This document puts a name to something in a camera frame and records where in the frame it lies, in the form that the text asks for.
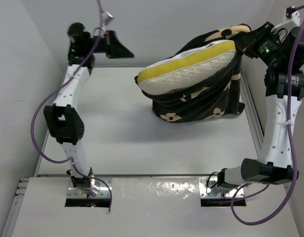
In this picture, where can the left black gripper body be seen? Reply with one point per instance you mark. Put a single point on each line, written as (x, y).
(101, 45)

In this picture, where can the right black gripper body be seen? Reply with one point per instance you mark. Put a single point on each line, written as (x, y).
(265, 45)

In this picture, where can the cream yellow pillow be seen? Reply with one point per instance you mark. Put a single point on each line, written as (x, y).
(186, 69)

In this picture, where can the black floral pillowcase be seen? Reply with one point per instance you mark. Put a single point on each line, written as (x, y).
(211, 98)

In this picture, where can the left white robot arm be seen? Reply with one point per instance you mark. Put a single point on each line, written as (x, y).
(62, 118)

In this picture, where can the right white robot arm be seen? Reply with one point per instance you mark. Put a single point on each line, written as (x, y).
(284, 94)

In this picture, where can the white front cover board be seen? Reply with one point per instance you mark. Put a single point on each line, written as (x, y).
(149, 207)

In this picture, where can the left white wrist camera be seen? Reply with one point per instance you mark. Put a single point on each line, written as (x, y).
(107, 18)

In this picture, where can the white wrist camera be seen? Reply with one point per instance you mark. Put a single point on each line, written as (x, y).
(291, 19)
(107, 18)

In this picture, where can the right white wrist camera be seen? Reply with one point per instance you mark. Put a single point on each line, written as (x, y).
(291, 19)

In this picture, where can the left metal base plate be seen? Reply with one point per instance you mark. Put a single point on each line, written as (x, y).
(97, 190)

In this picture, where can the metal base plate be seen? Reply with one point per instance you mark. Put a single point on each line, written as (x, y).
(209, 189)
(97, 190)

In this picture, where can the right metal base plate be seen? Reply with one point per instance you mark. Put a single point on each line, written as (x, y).
(209, 189)

